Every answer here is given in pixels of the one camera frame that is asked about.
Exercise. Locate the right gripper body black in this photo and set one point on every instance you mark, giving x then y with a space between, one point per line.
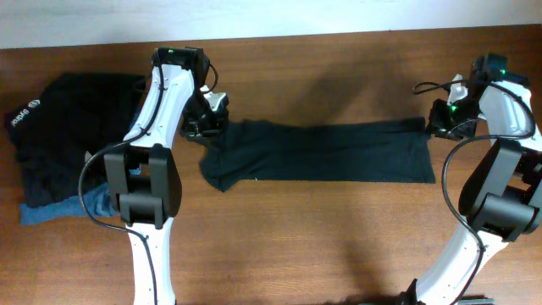
456 122

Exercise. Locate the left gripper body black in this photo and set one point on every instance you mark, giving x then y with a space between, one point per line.
198 127

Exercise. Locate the dark green t-shirt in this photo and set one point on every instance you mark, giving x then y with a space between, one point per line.
394 151

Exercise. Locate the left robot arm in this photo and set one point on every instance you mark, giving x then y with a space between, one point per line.
143 180

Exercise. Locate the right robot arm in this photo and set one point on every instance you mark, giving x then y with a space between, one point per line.
501 200

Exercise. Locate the black folded garment with logo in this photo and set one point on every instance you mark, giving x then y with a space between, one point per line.
95 92

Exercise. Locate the blue denim jeans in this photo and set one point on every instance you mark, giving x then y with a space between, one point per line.
63 207

